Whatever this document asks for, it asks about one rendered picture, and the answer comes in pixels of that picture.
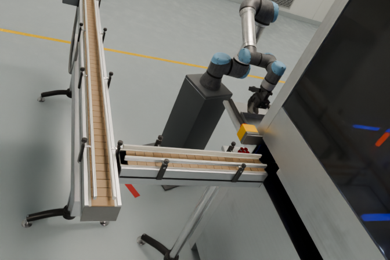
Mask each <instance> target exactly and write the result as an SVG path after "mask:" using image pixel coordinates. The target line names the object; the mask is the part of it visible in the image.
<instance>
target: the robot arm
mask: <svg viewBox="0 0 390 260"><path fill-rule="evenodd" d="M278 14H279V6H278V4H277V3H275V2H273V1H269V0H244V1H243V2H242V3H241V5H240V9H239V15H240V17H241V28H242V41H243V44H242V46H241V48H240V50H239V52H238V54H237V55H234V58H233V59H231V57H230V56H229V55H227V54H226V53H223V52H217V53H215V54H214V55H213V57H212V59H211V61H210V64H209V66H208V68H207V70H206V72H205V73H204V74H203V75H202V76H201V78H200V84H201V85H202V86H203V87H205V88H207V89H209V90H212V91H218V90H219V89H220V87H221V81H222V77H223V75H228V76H231V77H235V78H239V79H243V78H245V77H246V76H247V75H248V74H249V72H250V69H251V65H254V66H258V67H262V68H265V69H266V71H267V74H266V76H265V78H264V79H263V81H262V82H261V85H260V88H256V87H255V86H249V89H248V90H249V91H251V92H255V93H253V95H252V96H251V97H250V98H249V100H248V104H247V112H248V113H251V114H252V113H253V112H254V113H255V114H258V113H259V109H266V108H267V107H268V105H269V103H270V101H269V99H268V97H269V96H270V95H271V96H272V95H273V93H272V90H274V88H275V86H276V85H277V83H278V81H279V80H280V78H281V76H282V75H283V74H284V72H285V70H286V65H285V64H284V63H282V62H280V61H278V60H276V58H275V56H274V55H273V54H272V53H270V52H268V53H264V54H263V53H259V52H257V43H258V41H259V39H260V37H261V35H262V33H263V31H264V29H265V27H267V26H269V25H270V23H274V22H275V21H276V19H277V17H278ZM250 64H251V65H250Z"/></svg>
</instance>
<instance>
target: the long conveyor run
mask: <svg viewBox="0 0 390 260"><path fill-rule="evenodd" d="M98 2H99V3H98ZM100 2H101V0H78V3H77V7H78V39H77V41H78V100H79V150H80V154H79V157H78V161H79V162H80V222H89V221H116V220H117V217H118V214H119V212H120V209H121V206H122V205H121V195H120V186H119V180H118V170H117V158H118V155H119V152H120V149H121V146H122V144H123V141H121V140H119V141H118V143H117V144H118V145H117V147H115V144H114V135H113V125H112V119H111V109H110V99H109V86H110V82H111V76H112V75H113V72H109V77H108V78H107V74H106V64H105V59H104V49H103V42H104V37H105V34H106V31H107V28H104V29H103V30H104V32H103V33H102V29H101V23H100V14H99V8H100ZM102 35H103V36H102ZM107 80H108V81H107Z"/></svg>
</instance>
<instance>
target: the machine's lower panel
mask: <svg viewBox="0 0 390 260"><path fill-rule="evenodd" d="M264 170H265V172H266V173H267V171H266V169H265V168H264ZM196 245H197V249H198V253H199V256H200V260H313V259H312V257H311V255H310V253H309V252H308V250H307V248H306V246H305V244H304V242H303V240H302V239H301V236H300V235H299V233H298V231H297V228H296V227H295V225H294V223H293V221H292V219H291V217H290V215H289V213H288V211H287V210H286V208H285V206H284V204H283V202H282V200H281V198H280V196H279V194H278V192H277V190H276V188H275V186H274V184H273V182H272V180H271V179H270V177H269V175H268V173H267V177H266V179H265V180H264V182H263V183H262V184H261V185H260V187H230V189H229V190H228V192H227V193H226V195H225V197H224V198H223V200H222V201H221V203H220V204H219V206H218V208H217V209H216V211H215V212H214V214H213V216H212V217H211V219H210V220H209V222H208V223H207V225H206V227H205V228H204V230H203V231H202V233H201V234H200V236H199V238H198V239H197V241H196Z"/></svg>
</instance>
